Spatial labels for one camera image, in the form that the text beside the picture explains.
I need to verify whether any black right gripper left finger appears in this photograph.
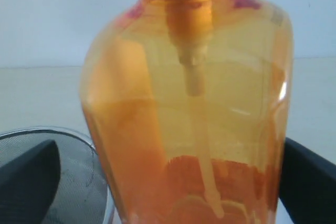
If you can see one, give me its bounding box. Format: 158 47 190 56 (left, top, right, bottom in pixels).
1 140 61 223

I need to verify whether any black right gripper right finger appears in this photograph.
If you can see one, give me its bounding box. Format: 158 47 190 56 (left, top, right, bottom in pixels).
279 138 335 224

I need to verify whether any orange pump soap bottle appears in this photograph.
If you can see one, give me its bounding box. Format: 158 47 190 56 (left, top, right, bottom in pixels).
80 0 293 223

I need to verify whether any steel mesh colander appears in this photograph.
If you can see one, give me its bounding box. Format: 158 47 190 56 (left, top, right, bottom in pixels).
1 127 115 223

